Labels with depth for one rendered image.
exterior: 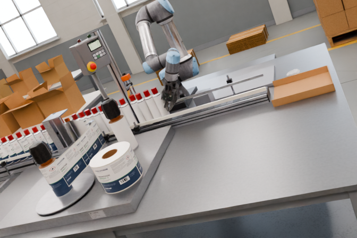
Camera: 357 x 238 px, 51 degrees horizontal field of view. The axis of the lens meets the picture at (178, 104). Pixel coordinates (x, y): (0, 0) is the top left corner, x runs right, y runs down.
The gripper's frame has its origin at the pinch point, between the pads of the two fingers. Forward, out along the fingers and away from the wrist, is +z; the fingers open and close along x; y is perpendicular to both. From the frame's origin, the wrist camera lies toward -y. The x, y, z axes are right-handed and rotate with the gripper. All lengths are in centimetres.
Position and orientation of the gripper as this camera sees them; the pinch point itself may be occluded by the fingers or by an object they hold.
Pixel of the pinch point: (168, 108)
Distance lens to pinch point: 219.5
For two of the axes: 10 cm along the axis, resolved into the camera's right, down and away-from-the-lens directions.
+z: -1.0, 8.8, 4.6
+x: 9.7, 2.0, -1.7
